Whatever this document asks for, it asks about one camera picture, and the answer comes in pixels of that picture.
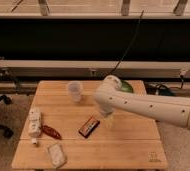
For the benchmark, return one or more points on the clear plastic cup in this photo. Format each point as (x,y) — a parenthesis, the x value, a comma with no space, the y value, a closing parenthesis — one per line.
(74,89)

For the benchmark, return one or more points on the white tube bottle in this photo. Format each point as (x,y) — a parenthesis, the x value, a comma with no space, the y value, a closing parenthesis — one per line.
(34,128)

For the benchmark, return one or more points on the white wrapped packet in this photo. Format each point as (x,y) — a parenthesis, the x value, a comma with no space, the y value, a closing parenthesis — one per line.
(58,157)

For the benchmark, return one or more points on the translucent yellowish pusher tool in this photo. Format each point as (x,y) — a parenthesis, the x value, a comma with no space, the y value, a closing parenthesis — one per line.
(109,121)

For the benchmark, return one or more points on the green bowl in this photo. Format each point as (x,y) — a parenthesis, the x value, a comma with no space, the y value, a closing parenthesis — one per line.
(126,87)

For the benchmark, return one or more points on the wooden folding table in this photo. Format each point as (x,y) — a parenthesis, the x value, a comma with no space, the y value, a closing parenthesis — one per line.
(128,142)

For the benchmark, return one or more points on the red chili pepper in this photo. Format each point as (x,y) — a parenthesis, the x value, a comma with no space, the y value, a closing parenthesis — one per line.
(51,132)

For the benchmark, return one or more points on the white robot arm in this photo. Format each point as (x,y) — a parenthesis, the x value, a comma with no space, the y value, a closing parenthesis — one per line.
(172,110)

